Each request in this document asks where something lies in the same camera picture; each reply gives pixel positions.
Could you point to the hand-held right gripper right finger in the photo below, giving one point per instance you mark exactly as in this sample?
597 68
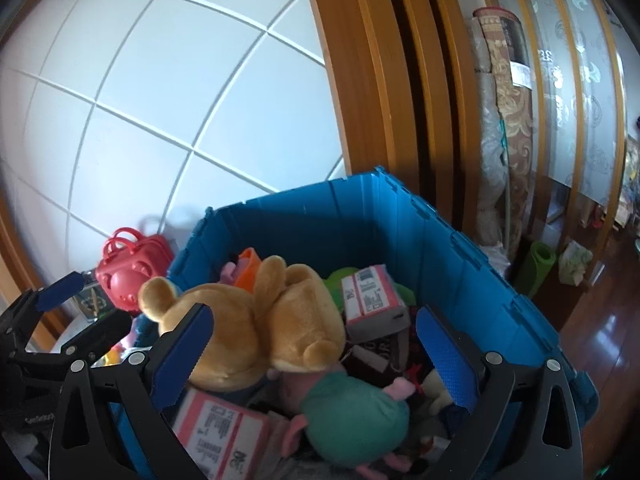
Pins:
447 360

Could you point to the rolled patterned carpet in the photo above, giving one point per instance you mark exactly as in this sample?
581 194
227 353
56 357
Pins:
505 125

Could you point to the brown bear plush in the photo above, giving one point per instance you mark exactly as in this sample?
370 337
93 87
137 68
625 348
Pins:
280 320

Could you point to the red bear-face suitcase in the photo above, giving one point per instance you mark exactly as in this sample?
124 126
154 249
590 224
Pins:
125 275

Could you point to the pink pig plush teal shirt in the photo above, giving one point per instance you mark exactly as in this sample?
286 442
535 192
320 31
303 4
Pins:
350 410

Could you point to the patterned tissue pack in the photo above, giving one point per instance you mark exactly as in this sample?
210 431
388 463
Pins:
575 262

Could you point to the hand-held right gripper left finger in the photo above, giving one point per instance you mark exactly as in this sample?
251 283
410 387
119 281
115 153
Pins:
182 355

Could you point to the pink pack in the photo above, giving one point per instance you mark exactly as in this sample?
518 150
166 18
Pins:
220 425
372 305

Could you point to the blue plastic storage crate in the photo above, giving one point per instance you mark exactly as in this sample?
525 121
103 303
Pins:
310 225

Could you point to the rolled green yoga mat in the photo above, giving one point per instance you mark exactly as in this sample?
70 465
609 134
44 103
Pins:
537 267

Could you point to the orange cloth item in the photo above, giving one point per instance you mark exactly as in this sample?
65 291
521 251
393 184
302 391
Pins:
248 267

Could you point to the black printed cloth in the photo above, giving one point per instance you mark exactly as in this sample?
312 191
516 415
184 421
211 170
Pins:
385 355

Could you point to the frosted glass sliding door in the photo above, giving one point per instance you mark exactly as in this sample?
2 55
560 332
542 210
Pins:
565 85

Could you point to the black box with metal clasp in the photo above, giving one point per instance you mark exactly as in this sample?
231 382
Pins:
90 300

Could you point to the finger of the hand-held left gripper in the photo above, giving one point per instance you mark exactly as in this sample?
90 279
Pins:
100 332
60 290

